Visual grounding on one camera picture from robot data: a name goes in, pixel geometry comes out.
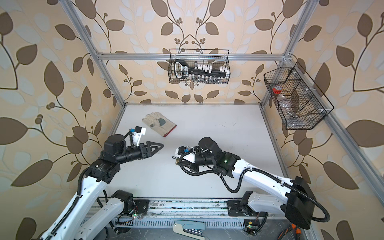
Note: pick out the white work glove red cuff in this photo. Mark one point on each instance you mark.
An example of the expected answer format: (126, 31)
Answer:
(159, 123)

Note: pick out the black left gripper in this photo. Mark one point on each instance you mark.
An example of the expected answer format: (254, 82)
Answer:
(146, 152)

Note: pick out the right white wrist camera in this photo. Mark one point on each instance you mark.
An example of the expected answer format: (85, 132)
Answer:
(186, 154)

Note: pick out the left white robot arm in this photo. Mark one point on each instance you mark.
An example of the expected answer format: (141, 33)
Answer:
(118, 149)

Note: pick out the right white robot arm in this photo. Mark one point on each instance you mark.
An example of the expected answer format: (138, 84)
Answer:
(292, 198)

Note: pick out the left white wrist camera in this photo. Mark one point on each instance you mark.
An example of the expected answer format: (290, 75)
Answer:
(138, 133)

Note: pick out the black wire basket right wall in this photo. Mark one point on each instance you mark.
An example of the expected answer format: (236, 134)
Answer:
(301, 104)

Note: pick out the black wire basket back wall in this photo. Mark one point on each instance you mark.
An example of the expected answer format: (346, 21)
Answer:
(215, 57)

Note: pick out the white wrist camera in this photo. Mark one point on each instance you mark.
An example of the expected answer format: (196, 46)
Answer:
(138, 133)
(186, 154)

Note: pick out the black socket set holder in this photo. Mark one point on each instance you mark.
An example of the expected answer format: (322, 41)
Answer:
(182, 70)

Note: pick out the grey blue tool on floor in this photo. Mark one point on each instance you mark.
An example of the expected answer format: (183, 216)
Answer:
(191, 229)

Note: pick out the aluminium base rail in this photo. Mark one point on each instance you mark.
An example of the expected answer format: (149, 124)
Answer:
(215, 213)

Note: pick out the black wire basket wall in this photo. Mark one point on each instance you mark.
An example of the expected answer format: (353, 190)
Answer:
(301, 104)
(215, 57)

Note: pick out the red capped item in basket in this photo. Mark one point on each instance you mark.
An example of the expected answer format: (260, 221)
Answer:
(277, 90)

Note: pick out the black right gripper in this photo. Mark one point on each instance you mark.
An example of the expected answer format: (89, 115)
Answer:
(191, 165)

